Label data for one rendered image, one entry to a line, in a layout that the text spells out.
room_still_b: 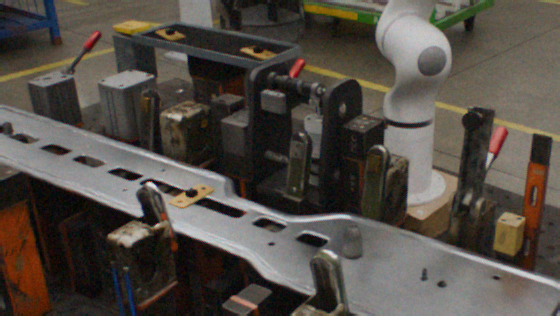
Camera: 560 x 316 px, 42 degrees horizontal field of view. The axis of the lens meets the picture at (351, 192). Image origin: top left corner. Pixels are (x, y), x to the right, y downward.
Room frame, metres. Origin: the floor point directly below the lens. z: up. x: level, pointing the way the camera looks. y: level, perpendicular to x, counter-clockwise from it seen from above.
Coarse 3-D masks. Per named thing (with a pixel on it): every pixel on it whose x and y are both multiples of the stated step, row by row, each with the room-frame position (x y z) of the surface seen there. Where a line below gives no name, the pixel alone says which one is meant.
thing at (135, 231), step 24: (120, 240) 0.93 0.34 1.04; (144, 240) 0.94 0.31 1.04; (168, 240) 0.98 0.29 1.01; (120, 264) 0.93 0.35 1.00; (144, 264) 0.94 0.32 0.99; (168, 264) 0.97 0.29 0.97; (120, 288) 0.93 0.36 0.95; (144, 288) 0.93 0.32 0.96; (168, 288) 0.97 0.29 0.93; (144, 312) 0.93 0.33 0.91; (168, 312) 0.97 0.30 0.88
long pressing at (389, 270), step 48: (0, 144) 1.37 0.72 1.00; (48, 144) 1.38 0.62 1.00; (96, 144) 1.37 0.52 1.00; (96, 192) 1.16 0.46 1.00; (240, 240) 1.00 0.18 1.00; (288, 240) 1.00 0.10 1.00; (336, 240) 1.00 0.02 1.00; (384, 240) 1.00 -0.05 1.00; (432, 240) 0.99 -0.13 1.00; (288, 288) 0.88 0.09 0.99; (384, 288) 0.87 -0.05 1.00; (432, 288) 0.87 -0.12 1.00; (480, 288) 0.87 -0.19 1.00; (528, 288) 0.87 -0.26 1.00
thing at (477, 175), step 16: (480, 112) 1.03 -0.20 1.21; (480, 128) 1.02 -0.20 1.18; (464, 144) 1.02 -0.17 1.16; (480, 144) 1.01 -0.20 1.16; (464, 160) 1.02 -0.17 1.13; (480, 160) 1.00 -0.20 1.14; (464, 176) 1.02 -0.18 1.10; (480, 176) 1.00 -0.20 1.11; (464, 192) 1.02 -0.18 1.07; (480, 192) 1.01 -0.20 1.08
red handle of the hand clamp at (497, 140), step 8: (496, 128) 1.11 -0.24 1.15; (504, 128) 1.11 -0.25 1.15; (496, 136) 1.09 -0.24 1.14; (504, 136) 1.10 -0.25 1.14; (496, 144) 1.08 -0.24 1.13; (488, 152) 1.08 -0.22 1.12; (496, 152) 1.07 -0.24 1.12; (488, 160) 1.06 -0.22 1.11; (488, 168) 1.05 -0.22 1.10; (472, 192) 1.02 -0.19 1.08; (464, 200) 1.01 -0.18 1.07
